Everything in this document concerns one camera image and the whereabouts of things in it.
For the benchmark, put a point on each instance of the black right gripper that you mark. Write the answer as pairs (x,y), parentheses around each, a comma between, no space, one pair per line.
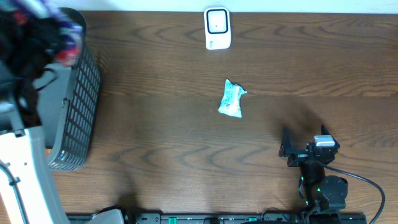
(298,156)

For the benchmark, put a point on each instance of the teal white snack packet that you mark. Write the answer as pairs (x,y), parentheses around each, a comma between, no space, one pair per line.
(230,102)

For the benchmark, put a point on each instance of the red blue noodle packet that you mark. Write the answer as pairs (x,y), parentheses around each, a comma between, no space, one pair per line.
(71,32)

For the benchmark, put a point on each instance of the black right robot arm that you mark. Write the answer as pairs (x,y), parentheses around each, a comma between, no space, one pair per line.
(322,193)

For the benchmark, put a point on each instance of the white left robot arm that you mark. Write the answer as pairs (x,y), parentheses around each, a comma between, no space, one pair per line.
(27,187)

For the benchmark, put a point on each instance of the grey plastic mesh basket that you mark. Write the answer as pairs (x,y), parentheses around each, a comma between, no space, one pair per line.
(68,99)

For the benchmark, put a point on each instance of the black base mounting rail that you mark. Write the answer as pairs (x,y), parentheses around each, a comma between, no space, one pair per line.
(270,217)

